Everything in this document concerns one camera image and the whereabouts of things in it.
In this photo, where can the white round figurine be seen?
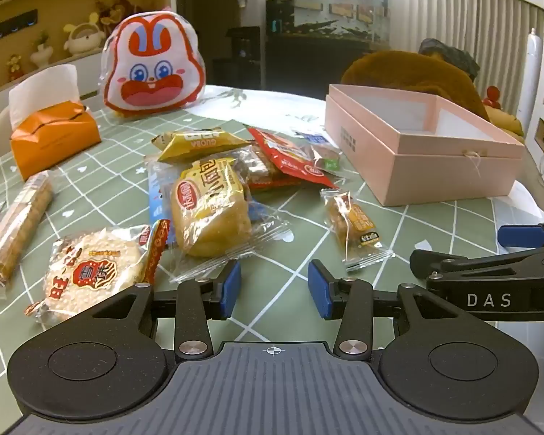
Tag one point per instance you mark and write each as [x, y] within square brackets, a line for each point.
[84, 36]

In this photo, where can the long wafer packet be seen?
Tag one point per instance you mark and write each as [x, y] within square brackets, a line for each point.
[22, 222]

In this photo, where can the pink cardboard box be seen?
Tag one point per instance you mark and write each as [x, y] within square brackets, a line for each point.
[435, 176]

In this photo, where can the rice cracker packet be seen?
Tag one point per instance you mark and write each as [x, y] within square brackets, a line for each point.
[90, 272]

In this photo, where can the red round toy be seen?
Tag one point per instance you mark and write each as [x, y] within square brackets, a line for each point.
[490, 95]

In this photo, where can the blue snack packet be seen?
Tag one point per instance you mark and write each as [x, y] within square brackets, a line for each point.
[158, 199]

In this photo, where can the white tissue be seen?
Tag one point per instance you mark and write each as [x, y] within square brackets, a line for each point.
[41, 90]

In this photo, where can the glass fish tank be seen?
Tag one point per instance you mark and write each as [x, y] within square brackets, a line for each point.
[326, 20]

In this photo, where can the dark grey plush toy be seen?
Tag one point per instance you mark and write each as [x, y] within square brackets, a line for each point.
[453, 56]

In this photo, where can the white chair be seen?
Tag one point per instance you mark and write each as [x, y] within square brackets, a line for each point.
[1, 131]

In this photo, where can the black cabinet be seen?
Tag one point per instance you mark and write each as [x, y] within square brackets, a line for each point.
[308, 65]

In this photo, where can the small blue white packet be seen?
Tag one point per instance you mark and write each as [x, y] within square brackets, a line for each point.
[310, 137]

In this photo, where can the clear bread packet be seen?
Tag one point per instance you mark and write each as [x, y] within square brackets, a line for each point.
[208, 208]

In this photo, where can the small clear pastry packet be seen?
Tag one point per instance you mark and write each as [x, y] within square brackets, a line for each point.
[353, 224]

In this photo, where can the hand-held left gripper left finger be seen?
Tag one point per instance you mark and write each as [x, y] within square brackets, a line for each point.
[231, 290]

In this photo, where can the small white figurine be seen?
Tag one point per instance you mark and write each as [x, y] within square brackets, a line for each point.
[40, 52]

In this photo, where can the brown plush chair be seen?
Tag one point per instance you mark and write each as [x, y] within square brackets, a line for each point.
[412, 70]

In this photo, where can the black panel blue lights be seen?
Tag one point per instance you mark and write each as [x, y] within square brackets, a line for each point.
[9, 27]

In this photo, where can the orange tissue box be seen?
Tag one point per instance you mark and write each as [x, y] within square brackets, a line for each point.
[54, 145]

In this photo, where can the lion plush toy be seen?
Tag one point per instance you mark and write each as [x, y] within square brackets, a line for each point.
[113, 13]

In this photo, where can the beige curtain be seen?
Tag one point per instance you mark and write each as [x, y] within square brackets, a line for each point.
[458, 18]

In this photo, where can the yellow snack packet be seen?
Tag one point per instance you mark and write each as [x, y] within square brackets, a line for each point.
[199, 145]

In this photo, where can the small green label packet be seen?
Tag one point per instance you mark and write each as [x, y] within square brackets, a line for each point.
[326, 156]

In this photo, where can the black water dispenser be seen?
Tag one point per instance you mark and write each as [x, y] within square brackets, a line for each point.
[242, 54]

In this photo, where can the white red rabbit bag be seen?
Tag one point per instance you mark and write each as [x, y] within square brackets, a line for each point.
[154, 68]

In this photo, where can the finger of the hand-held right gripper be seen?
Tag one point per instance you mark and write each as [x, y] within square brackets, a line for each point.
[439, 263]
[521, 235]

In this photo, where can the brown nut bar packet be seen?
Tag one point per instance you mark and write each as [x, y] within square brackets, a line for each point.
[256, 165]

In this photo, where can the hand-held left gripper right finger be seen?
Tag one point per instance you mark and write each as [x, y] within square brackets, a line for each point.
[318, 291]

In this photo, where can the white standing air conditioner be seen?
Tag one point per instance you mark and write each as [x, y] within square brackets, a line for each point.
[529, 77]

